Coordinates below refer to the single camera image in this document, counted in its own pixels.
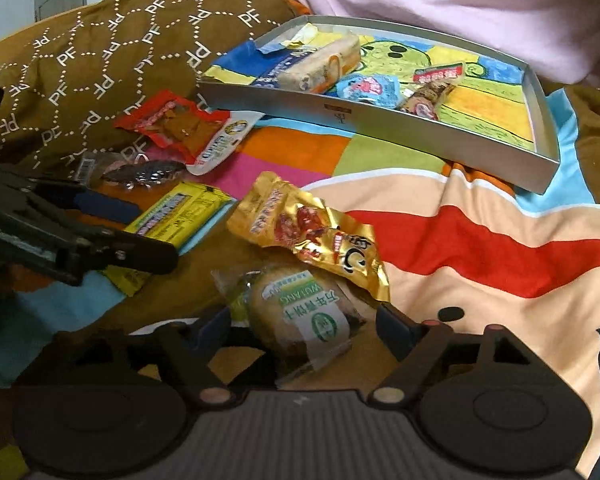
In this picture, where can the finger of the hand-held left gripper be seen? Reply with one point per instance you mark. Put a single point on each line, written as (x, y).
(130, 255)
(105, 207)

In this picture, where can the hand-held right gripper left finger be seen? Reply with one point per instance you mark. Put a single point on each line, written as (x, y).
(215, 327)

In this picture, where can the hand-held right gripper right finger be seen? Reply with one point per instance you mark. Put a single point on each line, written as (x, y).
(395, 325)

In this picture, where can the clear packet of dark snack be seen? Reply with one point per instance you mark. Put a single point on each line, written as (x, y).
(145, 172)

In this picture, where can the yellow snack packet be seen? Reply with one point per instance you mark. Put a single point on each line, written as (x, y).
(180, 210)

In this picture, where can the green label pastry packet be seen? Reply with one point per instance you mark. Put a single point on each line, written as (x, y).
(300, 315)

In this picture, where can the red and white tofu packet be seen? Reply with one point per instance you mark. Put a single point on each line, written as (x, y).
(180, 130)

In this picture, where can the gold foil snack packet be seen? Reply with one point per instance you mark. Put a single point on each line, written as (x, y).
(300, 225)

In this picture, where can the shallow grey cardboard box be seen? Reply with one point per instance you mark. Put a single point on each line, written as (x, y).
(430, 142)

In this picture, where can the blue stick packet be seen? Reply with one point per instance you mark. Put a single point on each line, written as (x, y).
(275, 72)

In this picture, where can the red quail egg packet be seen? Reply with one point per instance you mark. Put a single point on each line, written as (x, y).
(430, 90)

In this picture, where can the light blue pink packet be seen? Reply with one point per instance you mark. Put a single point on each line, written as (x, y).
(367, 87)

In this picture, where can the white nougat cake packet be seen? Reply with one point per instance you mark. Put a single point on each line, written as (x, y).
(325, 62)

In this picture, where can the colourful cartoon bedsheet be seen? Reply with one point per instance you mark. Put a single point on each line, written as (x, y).
(480, 240)

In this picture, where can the brown patterned pillow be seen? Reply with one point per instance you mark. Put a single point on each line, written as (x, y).
(130, 35)

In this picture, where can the pink sheet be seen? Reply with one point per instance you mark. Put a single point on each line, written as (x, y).
(430, 0)

